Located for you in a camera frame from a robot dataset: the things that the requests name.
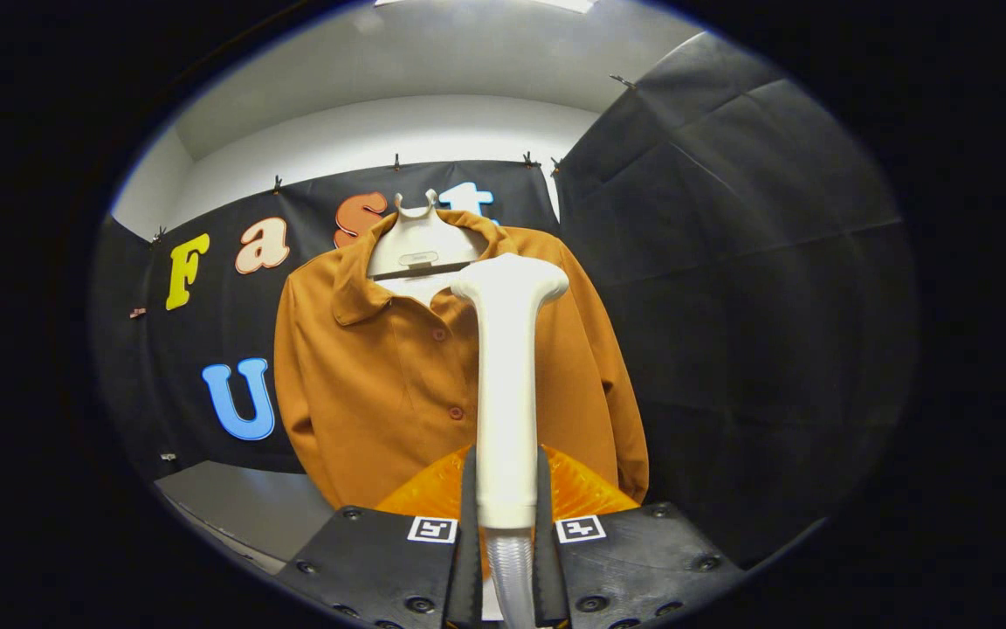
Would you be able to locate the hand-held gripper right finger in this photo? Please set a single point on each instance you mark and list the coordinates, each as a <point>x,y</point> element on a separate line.
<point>643,559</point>

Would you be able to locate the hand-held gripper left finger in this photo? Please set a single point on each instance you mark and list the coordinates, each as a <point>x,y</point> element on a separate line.
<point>363,563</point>

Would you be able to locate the orange button-up shirt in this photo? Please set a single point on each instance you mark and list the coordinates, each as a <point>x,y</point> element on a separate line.
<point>381,393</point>

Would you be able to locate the white garment hanger form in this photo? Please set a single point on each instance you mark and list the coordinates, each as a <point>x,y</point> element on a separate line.
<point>420,245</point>

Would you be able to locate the black backdrop cloth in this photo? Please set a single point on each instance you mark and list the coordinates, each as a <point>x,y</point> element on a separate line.
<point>730,262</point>

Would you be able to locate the row of black clips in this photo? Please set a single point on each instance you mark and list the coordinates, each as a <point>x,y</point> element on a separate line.
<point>396,162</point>

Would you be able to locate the long ceiling light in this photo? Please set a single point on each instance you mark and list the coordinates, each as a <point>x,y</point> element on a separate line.
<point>573,4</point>

